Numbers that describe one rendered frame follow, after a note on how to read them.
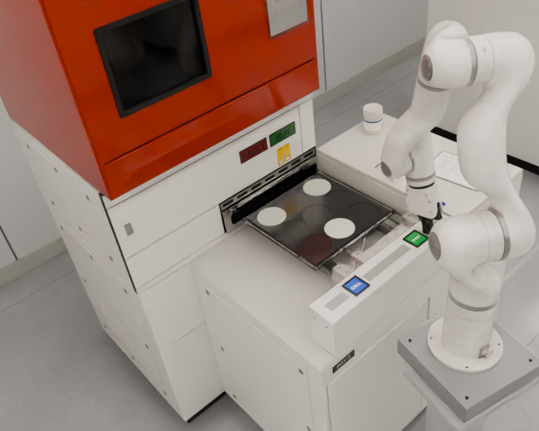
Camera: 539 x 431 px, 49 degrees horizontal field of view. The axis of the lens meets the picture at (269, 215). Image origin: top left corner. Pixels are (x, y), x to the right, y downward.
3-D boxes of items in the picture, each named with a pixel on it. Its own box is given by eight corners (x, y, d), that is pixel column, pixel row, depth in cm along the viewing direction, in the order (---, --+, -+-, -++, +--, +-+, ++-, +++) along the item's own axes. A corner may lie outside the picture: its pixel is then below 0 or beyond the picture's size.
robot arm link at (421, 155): (416, 183, 163) (441, 169, 166) (409, 139, 157) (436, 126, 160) (396, 174, 170) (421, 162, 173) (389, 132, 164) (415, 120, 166)
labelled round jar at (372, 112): (359, 130, 226) (358, 108, 220) (371, 122, 229) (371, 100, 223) (373, 136, 221) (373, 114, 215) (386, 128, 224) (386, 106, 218)
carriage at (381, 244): (330, 283, 181) (330, 276, 180) (407, 224, 198) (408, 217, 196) (350, 296, 176) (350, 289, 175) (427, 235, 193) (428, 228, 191)
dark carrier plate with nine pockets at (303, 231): (245, 218, 204) (245, 217, 203) (316, 173, 219) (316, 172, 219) (316, 266, 182) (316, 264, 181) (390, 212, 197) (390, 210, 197)
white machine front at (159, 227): (134, 291, 193) (97, 193, 168) (314, 177, 230) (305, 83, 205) (139, 296, 191) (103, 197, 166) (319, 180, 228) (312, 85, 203)
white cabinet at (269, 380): (227, 403, 252) (188, 264, 201) (378, 281, 296) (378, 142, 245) (336, 514, 211) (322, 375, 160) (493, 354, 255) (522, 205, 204)
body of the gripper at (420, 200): (398, 180, 171) (404, 213, 177) (427, 188, 164) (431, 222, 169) (415, 168, 175) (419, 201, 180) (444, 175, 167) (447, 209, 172)
